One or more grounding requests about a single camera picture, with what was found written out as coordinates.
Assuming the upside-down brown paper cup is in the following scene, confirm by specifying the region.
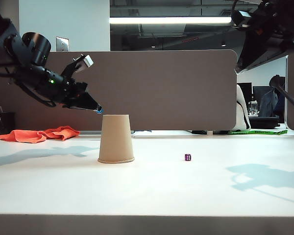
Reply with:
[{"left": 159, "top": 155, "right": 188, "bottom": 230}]
[{"left": 97, "top": 114, "right": 135, "bottom": 164}]

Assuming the long ceiling light strip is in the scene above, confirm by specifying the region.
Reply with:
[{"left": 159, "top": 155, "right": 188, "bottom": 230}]
[{"left": 109, "top": 16, "right": 233, "bottom": 25}]

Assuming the seated person in blue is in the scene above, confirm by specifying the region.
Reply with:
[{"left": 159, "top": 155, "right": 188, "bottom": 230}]
[{"left": 259, "top": 88, "right": 286, "bottom": 123}]

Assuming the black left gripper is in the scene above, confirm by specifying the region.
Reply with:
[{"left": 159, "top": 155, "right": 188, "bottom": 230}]
[{"left": 60, "top": 77, "right": 103, "bottom": 113}]

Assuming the dark box with clutter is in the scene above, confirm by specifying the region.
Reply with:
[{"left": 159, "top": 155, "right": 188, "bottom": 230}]
[{"left": 0, "top": 105, "right": 17, "bottom": 138}]

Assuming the black computer monitor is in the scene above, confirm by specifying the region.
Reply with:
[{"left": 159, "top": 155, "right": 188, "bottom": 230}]
[
  {"left": 237, "top": 82, "right": 252, "bottom": 108},
  {"left": 252, "top": 86, "right": 272, "bottom": 103}
]

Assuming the black diagonal pole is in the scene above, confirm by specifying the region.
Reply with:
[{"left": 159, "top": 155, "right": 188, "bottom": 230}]
[{"left": 269, "top": 74, "right": 294, "bottom": 112}]

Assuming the crumpled orange cloth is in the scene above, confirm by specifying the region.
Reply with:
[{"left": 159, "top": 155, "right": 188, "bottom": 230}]
[{"left": 0, "top": 126, "right": 81, "bottom": 144}]

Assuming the clear water bottle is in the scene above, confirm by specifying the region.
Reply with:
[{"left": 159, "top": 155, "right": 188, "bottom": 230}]
[{"left": 249, "top": 100, "right": 258, "bottom": 116}]

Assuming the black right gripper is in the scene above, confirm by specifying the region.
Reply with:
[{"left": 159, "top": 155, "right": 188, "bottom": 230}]
[{"left": 234, "top": 1, "right": 294, "bottom": 74}]

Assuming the flat black desk object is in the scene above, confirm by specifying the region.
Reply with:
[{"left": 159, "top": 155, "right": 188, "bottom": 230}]
[{"left": 248, "top": 117, "right": 280, "bottom": 130}]

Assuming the metal wall outlet plate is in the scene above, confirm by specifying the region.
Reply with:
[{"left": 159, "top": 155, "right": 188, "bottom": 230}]
[{"left": 55, "top": 36, "right": 70, "bottom": 52}]

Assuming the green tape strip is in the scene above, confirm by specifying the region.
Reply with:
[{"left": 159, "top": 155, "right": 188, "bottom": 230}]
[{"left": 229, "top": 129, "right": 288, "bottom": 136}]

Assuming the white chair with black strap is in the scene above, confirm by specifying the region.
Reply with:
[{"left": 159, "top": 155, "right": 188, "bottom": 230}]
[{"left": 232, "top": 84, "right": 252, "bottom": 132}]

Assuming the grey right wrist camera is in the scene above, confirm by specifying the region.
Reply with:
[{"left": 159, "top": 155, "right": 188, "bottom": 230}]
[{"left": 231, "top": 10, "right": 254, "bottom": 29}]

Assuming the wide brown desk divider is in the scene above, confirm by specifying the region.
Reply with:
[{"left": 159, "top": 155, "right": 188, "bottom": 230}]
[{"left": 0, "top": 49, "right": 238, "bottom": 132}]

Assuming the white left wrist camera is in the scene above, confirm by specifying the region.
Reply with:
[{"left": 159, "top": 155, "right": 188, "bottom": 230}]
[{"left": 61, "top": 53, "right": 95, "bottom": 79}]

